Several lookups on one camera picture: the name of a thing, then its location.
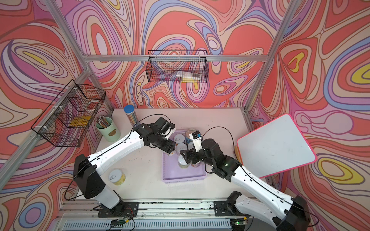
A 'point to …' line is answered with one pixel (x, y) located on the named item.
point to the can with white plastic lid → (196, 165)
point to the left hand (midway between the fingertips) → (171, 146)
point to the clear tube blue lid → (129, 110)
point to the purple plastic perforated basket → (172, 173)
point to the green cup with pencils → (106, 126)
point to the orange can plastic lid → (190, 145)
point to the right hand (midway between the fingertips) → (188, 151)
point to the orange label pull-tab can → (179, 138)
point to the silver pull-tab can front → (172, 153)
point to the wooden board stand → (237, 152)
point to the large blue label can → (187, 138)
